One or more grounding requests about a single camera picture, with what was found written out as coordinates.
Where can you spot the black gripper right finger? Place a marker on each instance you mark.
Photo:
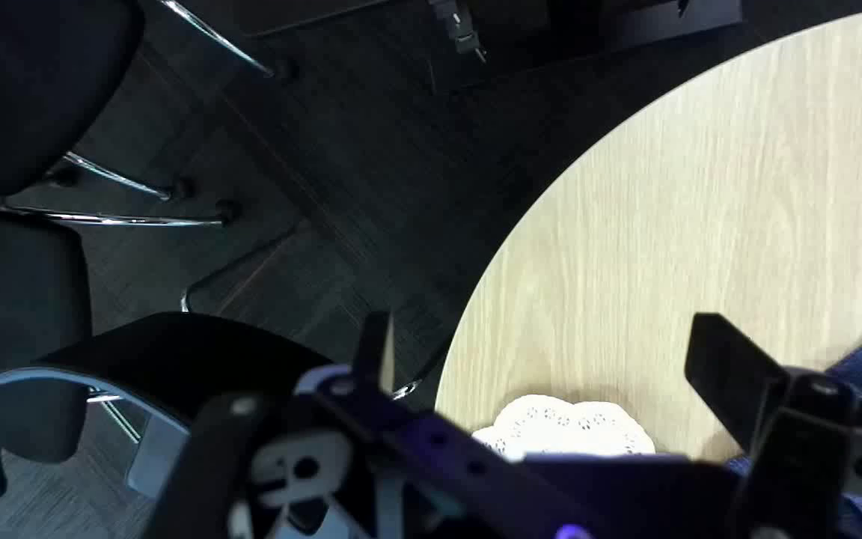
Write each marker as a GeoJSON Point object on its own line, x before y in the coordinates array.
{"type": "Point", "coordinates": [735, 369]}

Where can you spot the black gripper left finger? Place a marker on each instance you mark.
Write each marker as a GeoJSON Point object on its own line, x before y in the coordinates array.
{"type": "Point", "coordinates": [379, 348]}

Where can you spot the white crumpled tissue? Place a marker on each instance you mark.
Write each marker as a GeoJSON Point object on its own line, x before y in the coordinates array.
{"type": "Point", "coordinates": [560, 423]}

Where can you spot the black chair chrome legs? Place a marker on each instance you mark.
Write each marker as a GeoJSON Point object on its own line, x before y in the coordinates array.
{"type": "Point", "coordinates": [31, 77]}

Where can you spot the black office chair grey armrests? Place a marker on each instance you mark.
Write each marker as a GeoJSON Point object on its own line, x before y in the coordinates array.
{"type": "Point", "coordinates": [13, 301]}

